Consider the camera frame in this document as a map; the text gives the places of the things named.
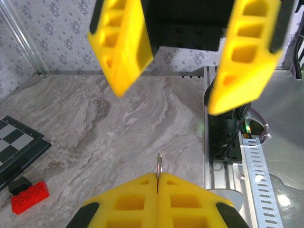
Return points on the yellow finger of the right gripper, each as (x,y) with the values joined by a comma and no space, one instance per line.
(251,69)
(126,54)

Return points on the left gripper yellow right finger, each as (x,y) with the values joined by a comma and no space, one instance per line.
(190,206)

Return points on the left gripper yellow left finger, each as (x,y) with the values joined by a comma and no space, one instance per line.
(123,204)

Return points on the silver metal keyring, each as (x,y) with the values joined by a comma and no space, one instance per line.
(159,164)

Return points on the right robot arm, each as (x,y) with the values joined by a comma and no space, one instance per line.
(221,128)

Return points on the long aluminium profile beam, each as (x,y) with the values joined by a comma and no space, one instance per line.
(213,178)

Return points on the grey metal sheet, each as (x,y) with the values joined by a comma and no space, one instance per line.
(285,107)

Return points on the small controller circuit board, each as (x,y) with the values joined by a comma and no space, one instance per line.
(248,129)

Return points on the red toy brick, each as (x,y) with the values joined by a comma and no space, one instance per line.
(31,199)

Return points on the small black toy brick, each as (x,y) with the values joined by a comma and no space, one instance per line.
(20,185)

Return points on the folded black grey chessboard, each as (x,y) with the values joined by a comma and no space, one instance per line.
(16,142)

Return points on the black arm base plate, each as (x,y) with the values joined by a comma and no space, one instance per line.
(225,155)

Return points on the aluminium frame post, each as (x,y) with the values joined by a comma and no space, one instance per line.
(23,38)

